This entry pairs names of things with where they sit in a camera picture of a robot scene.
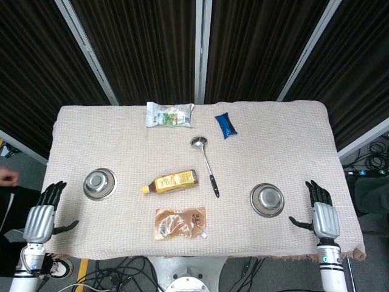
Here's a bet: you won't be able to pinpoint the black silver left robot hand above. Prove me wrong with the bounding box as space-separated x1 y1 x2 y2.
22 181 80 243

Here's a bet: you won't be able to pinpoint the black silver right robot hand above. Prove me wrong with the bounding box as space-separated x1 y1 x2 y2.
288 179 340 240

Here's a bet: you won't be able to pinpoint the small metal bowl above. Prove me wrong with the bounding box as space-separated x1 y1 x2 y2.
83 167 118 201
249 182 286 218

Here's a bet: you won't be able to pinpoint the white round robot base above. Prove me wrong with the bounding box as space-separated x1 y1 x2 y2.
148 256 229 292

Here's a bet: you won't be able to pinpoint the person's black trousers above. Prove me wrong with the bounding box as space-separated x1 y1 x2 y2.
0 184 42 278

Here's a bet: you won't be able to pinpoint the black white sneaker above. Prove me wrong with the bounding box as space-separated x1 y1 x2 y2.
45 254 74 279

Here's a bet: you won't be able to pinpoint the person's bare hand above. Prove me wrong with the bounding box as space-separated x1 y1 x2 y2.
0 166 20 187

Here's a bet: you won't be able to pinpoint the black power strip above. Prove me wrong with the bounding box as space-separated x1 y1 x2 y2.
345 169 389 178

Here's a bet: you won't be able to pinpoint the beige waffle table cloth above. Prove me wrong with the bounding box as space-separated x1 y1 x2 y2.
42 101 367 262

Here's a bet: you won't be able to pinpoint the blue foil packet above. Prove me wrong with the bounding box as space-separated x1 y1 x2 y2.
214 112 238 140

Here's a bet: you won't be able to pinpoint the brown spout pouch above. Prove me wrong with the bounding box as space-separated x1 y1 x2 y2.
154 206 209 241

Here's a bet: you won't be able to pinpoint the yellow label tea bottle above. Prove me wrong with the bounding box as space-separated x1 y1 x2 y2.
140 169 198 195

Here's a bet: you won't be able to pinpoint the dark ribbed partition panel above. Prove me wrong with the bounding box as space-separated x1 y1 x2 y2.
69 0 202 106
204 0 331 105
0 0 111 159
282 0 389 152

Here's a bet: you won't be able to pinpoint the white green snack bag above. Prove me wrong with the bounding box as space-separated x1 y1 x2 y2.
145 101 195 128

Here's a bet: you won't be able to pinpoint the grey partition post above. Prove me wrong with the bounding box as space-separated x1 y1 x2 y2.
337 117 389 160
0 129 49 165
54 0 119 106
276 0 343 102
194 0 212 105

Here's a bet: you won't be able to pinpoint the white floor cable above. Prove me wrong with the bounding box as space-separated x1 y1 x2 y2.
64 283 102 292

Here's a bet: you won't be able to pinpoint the black floor cable bundle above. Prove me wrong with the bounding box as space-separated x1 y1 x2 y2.
81 255 164 292
343 136 389 176
232 257 267 292

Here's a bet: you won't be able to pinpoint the metal ladle black handle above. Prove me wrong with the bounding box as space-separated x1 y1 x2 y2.
190 136 221 198

